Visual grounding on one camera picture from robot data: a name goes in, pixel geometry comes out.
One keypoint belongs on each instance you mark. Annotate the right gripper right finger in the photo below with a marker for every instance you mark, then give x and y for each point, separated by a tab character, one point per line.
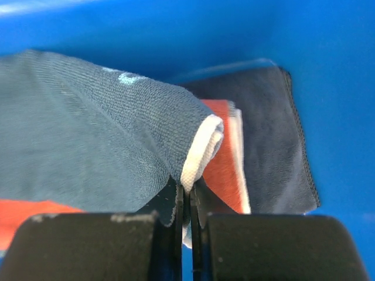
203	204

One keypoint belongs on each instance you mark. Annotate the light blue patterned towel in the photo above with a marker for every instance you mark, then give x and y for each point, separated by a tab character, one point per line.
76	136

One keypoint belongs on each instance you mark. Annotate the brown towel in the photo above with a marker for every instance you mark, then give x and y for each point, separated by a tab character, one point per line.
224	175

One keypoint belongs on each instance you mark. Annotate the dark grey-blue towel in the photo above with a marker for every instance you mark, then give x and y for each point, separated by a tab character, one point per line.
278	176

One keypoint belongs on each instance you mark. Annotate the blue plastic bin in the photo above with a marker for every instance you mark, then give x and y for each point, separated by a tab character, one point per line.
327	46

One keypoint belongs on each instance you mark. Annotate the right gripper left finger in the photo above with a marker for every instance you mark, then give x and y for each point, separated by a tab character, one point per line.
166	253

